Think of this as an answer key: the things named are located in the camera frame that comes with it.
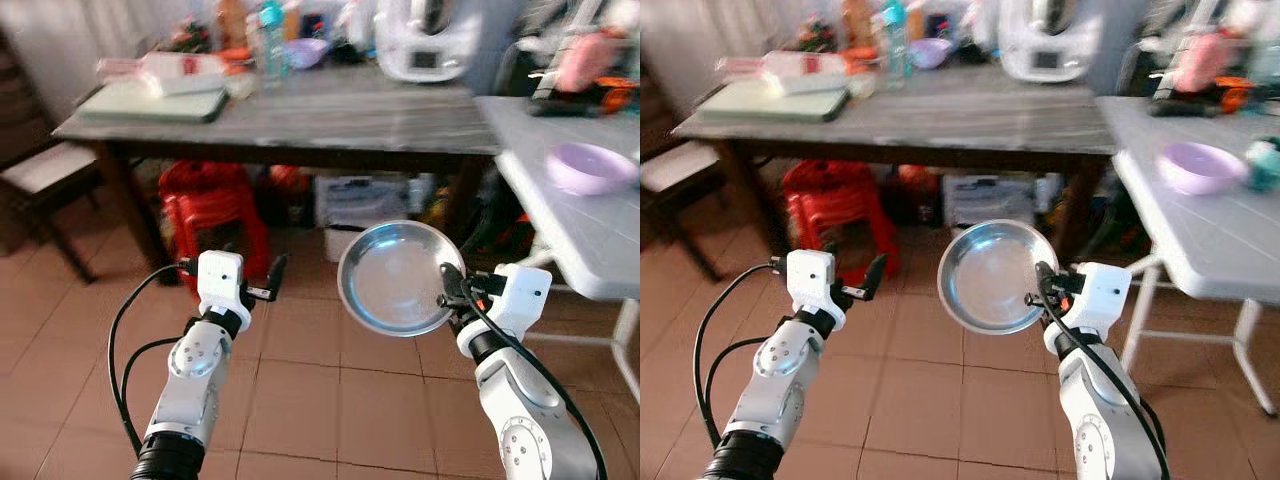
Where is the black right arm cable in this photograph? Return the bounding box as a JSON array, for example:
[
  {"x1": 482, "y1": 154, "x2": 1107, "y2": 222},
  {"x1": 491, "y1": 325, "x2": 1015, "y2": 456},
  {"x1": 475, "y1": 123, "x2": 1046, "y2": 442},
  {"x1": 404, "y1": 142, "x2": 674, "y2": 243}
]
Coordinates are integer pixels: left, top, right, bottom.
[
  {"x1": 1040, "y1": 298, "x2": 1173, "y2": 480},
  {"x1": 462, "y1": 298, "x2": 609, "y2": 480}
]

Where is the white storage box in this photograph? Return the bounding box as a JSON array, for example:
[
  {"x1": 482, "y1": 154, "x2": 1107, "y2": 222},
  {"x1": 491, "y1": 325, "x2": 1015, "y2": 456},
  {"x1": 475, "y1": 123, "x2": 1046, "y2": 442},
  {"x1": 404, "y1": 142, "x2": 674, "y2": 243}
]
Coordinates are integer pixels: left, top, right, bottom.
[
  {"x1": 314, "y1": 172, "x2": 413, "y2": 264},
  {"x1": 940, "y1": 172, "x2": 1043, "y2": 241}
]

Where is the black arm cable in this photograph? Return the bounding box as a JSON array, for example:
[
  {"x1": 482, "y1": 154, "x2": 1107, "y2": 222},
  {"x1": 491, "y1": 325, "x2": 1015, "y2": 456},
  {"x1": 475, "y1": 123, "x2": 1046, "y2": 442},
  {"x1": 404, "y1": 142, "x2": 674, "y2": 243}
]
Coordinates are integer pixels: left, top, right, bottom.
[
  {"x1": 692, "y1": 260, "x2": 789, "y2": 448},
  {"x1": 1040, "y1": 298, "x2": 1173, "y2": 480},
  {"x1": 462, "y1": 298, "x2": 609, "y2": 480},
  {"x1": 107, "y1": 260, "x2": 199, "y2": 456}
]

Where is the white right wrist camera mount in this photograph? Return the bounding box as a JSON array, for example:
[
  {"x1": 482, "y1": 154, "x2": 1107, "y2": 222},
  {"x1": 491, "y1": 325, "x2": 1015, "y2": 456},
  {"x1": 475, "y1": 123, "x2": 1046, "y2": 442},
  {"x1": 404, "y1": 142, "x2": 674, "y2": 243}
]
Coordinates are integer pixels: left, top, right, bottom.
[
  {"x1": 478, "y1": 263, "x2": 553, "y2": 343},
  {"x1": 1058, "y1": 262, "x2": 1133, "y2": 337}
]

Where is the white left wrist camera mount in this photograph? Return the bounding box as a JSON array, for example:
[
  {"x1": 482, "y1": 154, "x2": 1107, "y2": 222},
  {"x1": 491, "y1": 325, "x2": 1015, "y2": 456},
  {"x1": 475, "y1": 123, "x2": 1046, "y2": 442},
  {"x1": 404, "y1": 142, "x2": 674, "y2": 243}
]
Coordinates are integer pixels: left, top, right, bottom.
[
  {"x1": 786, "y1": 249, "x2": 837, "y2": 313},
  {"x1": 196, "y1": 250, "x2": 249, "y2": 319}
]

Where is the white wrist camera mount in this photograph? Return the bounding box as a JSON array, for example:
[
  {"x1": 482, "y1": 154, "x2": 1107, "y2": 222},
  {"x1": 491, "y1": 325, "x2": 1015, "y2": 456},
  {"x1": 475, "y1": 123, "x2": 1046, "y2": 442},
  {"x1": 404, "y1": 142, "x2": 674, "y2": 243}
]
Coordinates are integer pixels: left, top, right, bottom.
[
  {"x1": 196, "y1": 250, "x2": 249, "y2": 319},
  {"x1": 478, "y1": 263, "x2": 553, "y2": 343},
  {"x1": 1058, "y1": 262, "x2": 1133, "y2": 337},
  {"x1": 786, "y1": 249, "x2": 837, "y2": 313}
]

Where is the large purple plastic bowl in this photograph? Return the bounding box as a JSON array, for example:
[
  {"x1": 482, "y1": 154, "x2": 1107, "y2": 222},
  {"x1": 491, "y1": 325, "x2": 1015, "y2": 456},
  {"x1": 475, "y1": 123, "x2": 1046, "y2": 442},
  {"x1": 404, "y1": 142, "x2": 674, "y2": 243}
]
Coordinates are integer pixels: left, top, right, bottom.
[
  {"x1": 545, "y1": 142, "x2": 639, "y2": 198},
  {"x1": 1158, "y1": 141, "x2": 1249, "y2": 198}
]

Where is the clear bottle teal cap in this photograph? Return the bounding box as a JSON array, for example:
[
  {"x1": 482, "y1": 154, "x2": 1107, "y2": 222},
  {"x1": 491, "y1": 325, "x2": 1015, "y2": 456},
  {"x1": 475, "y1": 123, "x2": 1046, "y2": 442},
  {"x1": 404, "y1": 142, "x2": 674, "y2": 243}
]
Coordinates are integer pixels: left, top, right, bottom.
[
  {"x1": 880, "y1": 0, "x2": 914, "y2": 90},
  {"x1": 257, "y1": 0, "x2": 290, "y2": 90}
]

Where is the teal cup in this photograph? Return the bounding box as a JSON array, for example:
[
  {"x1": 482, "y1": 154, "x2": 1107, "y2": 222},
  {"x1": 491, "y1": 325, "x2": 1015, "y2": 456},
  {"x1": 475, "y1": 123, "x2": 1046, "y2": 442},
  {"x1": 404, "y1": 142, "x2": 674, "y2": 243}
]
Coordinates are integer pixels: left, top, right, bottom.
[{"x1": 1244, "y1": 138, "x2": 1280, "y2": 193}]

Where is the pink container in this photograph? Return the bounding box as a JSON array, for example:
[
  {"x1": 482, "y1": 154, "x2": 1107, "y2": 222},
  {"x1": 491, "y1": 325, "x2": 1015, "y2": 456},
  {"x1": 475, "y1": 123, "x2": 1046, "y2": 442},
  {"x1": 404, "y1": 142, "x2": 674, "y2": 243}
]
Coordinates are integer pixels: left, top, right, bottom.
[
  {"x1": 1171, "y1": 30, "x2": 1232, "y2": 94},
  {"x1": 554, "y1": 30, "x2": 617, "y2": 94}
]

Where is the dark wooden table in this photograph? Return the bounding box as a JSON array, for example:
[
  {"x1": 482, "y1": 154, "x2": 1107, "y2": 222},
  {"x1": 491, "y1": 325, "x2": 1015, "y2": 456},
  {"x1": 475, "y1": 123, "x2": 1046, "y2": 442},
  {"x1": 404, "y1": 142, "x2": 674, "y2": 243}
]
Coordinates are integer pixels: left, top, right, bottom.
[
  {"x1": 52, "y1": 62, "x2": 506, "y2": 287},
  {"x1": 672, "y1": 62, "x2": 1123, "y2": 283}
]

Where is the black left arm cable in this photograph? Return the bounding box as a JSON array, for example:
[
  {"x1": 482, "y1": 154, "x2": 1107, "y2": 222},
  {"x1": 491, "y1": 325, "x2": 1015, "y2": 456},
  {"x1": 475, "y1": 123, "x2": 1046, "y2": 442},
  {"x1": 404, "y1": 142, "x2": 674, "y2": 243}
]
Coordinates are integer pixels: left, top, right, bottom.
[
  {"x1": 692, "y1": 260, "x2": 789, "y2": 448},
  {"x1": 107, "y1": 260, "x2": 199, "y2": 456}
]

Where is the white kitchen appliance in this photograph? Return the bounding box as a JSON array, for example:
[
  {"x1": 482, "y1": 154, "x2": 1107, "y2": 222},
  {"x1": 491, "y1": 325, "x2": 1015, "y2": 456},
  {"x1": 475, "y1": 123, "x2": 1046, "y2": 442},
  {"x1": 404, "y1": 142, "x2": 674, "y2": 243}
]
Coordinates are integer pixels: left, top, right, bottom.
[
  {"x1": 374, "y1": 0, "x2": 484, "y2": 84},
  {"x1": 997, "y1": 0, "x2": 1103, "y2": 84}
]

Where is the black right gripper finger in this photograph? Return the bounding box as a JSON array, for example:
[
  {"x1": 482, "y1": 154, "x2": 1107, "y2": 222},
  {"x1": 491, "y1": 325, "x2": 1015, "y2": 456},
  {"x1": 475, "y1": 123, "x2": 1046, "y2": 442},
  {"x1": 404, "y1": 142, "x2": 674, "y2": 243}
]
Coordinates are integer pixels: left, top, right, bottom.
[
  {"x1": 438, "y1": 262, "x2": 469, "y2": 307},
  {"x1": 1028, "y1": 260, "x2": 1059, "y2": 307}
]

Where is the orange and black tool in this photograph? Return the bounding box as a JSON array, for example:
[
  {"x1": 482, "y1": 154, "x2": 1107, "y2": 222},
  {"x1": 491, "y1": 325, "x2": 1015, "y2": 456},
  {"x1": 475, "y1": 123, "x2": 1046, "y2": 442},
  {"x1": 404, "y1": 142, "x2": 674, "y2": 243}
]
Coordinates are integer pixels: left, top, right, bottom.
[
  {"x1": 1214, "y1": 77, "x2": 1258, "y2": 114},
  {"x1": 594, "y1": 77, "x2": 641, "y2": 114}
]

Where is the small purple bowl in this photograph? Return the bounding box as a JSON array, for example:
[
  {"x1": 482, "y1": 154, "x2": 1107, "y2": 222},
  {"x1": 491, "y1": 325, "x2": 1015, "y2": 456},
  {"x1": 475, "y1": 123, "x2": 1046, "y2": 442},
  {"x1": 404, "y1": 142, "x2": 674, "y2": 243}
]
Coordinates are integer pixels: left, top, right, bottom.
[
  {"x1": 285, "y1": 38, "x2": 332, "y2": 72},
  {"x1": 908, "y1": 38, "x2": 954, "y2": 72}
]

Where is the round steel plate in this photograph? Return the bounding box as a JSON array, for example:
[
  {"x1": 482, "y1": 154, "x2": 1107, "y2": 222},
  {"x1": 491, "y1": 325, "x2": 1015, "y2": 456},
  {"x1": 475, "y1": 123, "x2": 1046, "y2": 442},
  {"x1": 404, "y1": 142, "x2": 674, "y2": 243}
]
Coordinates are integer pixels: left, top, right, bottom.
[
  {"x1": 937, "y1": 219, "x2": 1059, "y2": 336},
  {"x1": 337, "y1": 220, "x2": 468, "y2": 338}
]

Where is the red plastic stool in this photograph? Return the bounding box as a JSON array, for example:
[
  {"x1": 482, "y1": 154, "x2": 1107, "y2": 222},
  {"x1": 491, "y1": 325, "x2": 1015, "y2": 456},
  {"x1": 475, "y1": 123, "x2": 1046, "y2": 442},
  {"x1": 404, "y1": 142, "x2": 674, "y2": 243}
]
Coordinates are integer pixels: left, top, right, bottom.
[
  {"x1": 157, "y1": 160, "x2": 272, "y2": 293},
  {"x1": 782, "y1": 160, "x2": 901, "y2": 287}
]

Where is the dark wooden chair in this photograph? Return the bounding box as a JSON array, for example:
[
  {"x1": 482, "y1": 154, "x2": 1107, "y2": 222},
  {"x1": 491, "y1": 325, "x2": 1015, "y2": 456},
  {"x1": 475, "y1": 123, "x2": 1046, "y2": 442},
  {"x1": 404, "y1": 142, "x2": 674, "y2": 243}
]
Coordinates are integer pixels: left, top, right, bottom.
[
  {"x1": 640, "y1": 138, "x2": 728, "y2": 283},
  {"x1": 0, "y1": 138, "x2": 103, "y2": 287}
]

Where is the white and red packet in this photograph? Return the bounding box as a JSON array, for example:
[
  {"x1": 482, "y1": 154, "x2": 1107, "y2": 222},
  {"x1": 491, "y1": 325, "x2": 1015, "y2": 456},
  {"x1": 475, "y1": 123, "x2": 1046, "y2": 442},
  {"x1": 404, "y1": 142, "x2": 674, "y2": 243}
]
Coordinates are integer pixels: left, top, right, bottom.
[
  {"x1": 97, "y1": 52, "x2": 230, "y2": 97},
  {"x1": 715, "y1": 52, "x2": 852, "y2": 97}
]

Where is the white folding table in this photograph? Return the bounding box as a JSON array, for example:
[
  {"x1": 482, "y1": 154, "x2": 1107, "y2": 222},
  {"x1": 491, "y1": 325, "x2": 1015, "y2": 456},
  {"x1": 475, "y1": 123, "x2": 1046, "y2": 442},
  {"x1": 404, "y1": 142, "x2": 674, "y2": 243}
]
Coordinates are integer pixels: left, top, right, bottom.
[
  {"x1": 1095, "y1": 95, "x2": 1280, "y2": 418},
  {"x1": 474, "y1": 95, "x2": 641, "y2": 403}
]

